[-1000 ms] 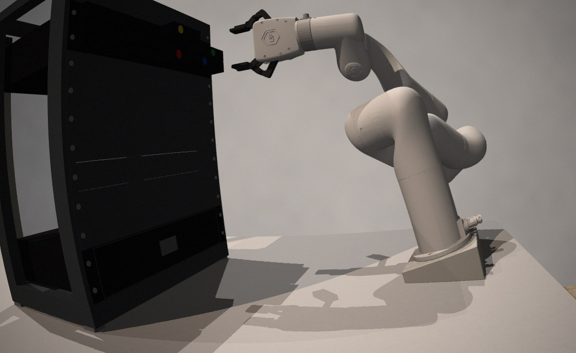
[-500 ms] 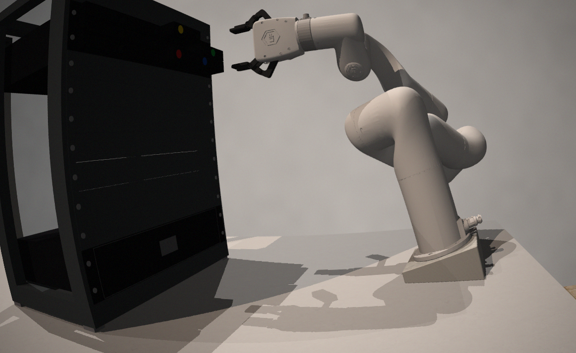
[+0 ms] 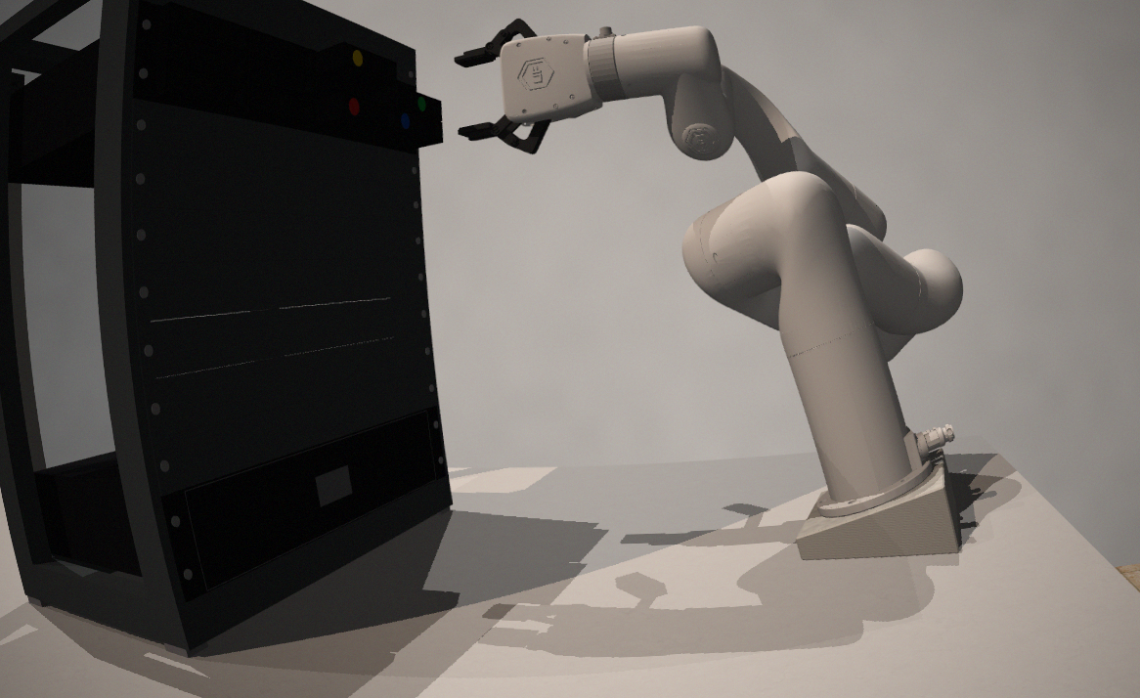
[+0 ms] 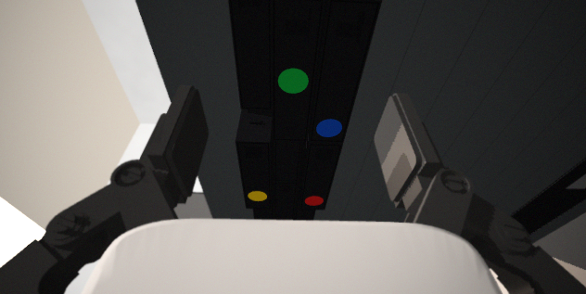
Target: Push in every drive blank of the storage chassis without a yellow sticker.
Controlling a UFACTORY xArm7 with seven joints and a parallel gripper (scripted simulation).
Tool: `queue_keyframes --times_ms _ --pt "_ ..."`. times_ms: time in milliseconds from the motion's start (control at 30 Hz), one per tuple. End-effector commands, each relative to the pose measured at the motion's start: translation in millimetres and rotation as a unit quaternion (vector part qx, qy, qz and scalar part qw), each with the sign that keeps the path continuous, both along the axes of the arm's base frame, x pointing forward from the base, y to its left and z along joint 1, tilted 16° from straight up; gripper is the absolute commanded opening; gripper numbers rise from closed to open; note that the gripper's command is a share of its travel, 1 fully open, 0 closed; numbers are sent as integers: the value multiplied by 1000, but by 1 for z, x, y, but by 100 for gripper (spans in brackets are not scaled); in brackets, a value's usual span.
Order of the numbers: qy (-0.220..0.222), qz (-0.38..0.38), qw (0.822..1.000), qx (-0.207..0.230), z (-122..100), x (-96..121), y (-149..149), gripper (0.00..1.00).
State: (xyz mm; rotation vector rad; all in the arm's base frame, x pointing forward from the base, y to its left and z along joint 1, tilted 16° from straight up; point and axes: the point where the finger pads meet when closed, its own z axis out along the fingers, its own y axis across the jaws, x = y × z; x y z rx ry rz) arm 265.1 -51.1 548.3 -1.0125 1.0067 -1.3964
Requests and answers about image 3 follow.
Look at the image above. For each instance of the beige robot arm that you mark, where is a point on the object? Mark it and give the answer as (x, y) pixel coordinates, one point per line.
(787, 239)

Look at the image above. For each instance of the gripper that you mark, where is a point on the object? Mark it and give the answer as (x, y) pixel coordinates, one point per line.
(543, 81)

